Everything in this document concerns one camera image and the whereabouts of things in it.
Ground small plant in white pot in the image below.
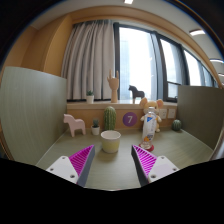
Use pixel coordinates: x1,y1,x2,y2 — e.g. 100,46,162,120
85,89,95,104
90,118,101,136

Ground round purple number sign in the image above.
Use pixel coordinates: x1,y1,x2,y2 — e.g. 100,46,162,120
122,111,138,128

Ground flat round red coaster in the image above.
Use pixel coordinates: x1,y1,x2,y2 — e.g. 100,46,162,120
139,143,155,153

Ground pink horse figurine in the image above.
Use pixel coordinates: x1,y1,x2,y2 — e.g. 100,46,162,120
63,113,87,138

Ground plush mouse toy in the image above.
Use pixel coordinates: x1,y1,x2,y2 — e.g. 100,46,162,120
138,97,165,133

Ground small round green cactus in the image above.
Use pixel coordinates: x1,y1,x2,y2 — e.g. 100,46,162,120
171,119,183,132

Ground tall green cactus ornament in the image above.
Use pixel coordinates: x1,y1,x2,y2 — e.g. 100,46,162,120
103,105,118,131

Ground ceiling lights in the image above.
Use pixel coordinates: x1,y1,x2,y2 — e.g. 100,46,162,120
123,0,224,76

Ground pale yellow cup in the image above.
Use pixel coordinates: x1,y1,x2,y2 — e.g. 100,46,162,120
100,129,122,154

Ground clear plastic drink bottle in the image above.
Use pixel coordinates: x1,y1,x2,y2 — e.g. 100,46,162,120
139,107,158,150

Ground green desk divider panel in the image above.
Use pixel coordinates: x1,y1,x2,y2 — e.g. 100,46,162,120
0,66,69,166
176,84,224,151

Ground wooden hand model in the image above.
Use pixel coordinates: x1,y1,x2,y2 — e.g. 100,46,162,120
106,69,120,104

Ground dark-framed window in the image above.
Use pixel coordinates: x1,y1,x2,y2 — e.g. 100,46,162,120
113,22,218,103

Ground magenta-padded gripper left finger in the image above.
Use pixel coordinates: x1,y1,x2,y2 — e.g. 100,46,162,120
45,144,96,188

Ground black horse figurine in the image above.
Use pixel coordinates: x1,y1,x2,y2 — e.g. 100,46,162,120
128,84,146,104

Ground grey curtain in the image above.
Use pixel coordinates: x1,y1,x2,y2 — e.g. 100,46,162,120
60,19,118,101

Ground white wall socket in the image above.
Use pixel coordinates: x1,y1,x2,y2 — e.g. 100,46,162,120
158,108,168,120
167,108,177,119

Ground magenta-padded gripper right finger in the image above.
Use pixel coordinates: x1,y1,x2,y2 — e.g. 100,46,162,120
130,144,180,187

